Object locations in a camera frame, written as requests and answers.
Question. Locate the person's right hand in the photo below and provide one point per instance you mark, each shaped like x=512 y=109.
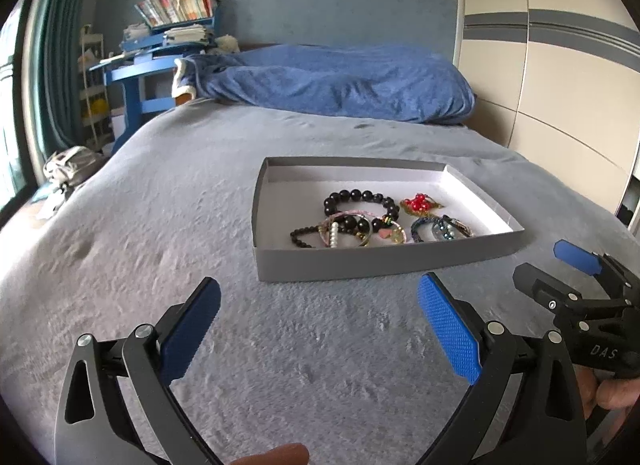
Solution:
x=620 y=395

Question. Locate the brown wooden headboard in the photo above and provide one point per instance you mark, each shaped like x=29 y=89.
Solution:
x=260 y=47

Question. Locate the grey clothes pile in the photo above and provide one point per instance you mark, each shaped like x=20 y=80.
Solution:
x=70 y=165

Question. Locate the blue blanket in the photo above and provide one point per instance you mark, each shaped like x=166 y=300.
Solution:
x=350 y=80

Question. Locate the beige wardrobe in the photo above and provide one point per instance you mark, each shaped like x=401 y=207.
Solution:
x=550 y=95

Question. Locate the grey cardboard box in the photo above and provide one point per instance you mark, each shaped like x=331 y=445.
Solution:
x=300 y=265

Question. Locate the white shelf rack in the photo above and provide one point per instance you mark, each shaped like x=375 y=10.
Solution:
x=92 y=75

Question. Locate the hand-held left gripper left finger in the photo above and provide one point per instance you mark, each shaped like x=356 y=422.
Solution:
x=192 y=330

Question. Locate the row of colourful books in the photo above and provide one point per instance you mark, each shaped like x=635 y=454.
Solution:
x=175 y=7

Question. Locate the stack of papers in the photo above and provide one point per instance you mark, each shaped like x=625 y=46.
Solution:
x=185 y=35

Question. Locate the person's left hand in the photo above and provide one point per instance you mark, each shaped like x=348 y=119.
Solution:
x=280 y=455

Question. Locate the blue wooden desk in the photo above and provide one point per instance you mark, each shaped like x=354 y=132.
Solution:
x=132 y=105

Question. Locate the red bead gold leaf jewelry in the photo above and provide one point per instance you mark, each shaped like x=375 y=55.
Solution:
x=417 y=204

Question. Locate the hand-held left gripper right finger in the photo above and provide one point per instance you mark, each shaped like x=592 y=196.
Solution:
x=450 y=330

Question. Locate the white plush toy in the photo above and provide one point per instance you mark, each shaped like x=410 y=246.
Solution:
x=225 y=43

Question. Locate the teal curtain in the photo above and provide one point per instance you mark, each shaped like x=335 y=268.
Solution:
x=55 y=70

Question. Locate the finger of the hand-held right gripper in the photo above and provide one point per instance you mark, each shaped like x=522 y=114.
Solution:
x=545 y=290
x=575 y=256

